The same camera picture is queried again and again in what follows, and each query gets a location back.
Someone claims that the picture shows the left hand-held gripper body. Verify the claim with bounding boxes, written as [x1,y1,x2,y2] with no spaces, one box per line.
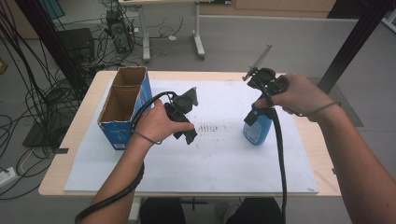
[163,87,199,124]

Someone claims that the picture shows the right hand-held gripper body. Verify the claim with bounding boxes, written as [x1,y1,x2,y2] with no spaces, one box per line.
[242,44,290,97]

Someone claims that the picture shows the blue plastic bottle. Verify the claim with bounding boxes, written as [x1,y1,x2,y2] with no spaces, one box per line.
[242,104,274,147]

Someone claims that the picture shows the person's left hand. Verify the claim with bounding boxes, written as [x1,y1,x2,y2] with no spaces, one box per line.
[132,98,195,145]

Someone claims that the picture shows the person's right hand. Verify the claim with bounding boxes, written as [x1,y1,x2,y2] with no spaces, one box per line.
[253,73,339,123]

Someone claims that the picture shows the white table mat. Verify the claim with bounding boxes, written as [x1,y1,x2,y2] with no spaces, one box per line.
[64,78,320,194]

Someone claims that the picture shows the dark band on left wrist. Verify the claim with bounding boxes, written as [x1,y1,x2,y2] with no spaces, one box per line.
[132,130,163,146]

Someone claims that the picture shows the dark band on wrist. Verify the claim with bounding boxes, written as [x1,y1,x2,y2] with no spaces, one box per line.
[293,101,342,118]
[132,130,163,146]

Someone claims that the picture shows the dark band on right wrist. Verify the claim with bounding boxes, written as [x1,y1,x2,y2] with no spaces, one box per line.
[293,101,342,118]

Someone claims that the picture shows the blue cardboard box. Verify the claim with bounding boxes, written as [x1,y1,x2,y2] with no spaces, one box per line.
[97,65,154,151]

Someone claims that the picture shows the wooden cabinet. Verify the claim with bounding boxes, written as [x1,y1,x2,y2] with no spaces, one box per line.
[199,0,337,19]

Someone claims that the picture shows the person's left leg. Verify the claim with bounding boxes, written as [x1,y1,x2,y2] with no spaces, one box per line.
[138,197,188,224]

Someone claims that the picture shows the person's leg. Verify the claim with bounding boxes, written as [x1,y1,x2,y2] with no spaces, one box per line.
[225,197,284,224]
[138,197,188,224]

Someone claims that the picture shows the black metal stand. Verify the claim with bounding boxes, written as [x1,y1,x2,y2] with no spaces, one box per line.
[13,0,90,91]
[317,0,395,94]

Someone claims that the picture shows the computer tower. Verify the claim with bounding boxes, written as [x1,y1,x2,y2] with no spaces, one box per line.
[106,8,134,54]

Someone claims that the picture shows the person's right leg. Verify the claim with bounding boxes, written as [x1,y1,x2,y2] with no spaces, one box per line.
[225,197,284,224]

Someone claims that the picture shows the black box on floor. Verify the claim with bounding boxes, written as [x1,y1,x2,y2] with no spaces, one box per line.
[57,27,96,63]

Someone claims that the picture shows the white power strip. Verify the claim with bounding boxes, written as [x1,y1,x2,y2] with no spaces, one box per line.
[0,166,17,189]

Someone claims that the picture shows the right hand-held gripper black cable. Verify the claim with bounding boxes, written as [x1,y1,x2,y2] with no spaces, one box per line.
[248,76,288,224]

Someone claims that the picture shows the hand-held gripper black cable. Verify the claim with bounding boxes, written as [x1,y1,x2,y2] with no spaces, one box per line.
[248,76,288,224]
[74,91,177,224]

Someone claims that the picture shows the white desk frame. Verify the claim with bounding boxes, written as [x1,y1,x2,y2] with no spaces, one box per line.
[120,0,206,63]

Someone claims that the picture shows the left hand-held gripper black cable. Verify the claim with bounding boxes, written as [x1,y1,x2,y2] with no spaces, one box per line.
[74,91,177,224]

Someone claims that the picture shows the bundle of black cables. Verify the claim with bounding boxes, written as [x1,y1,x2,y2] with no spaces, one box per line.
[0,6,104,200]

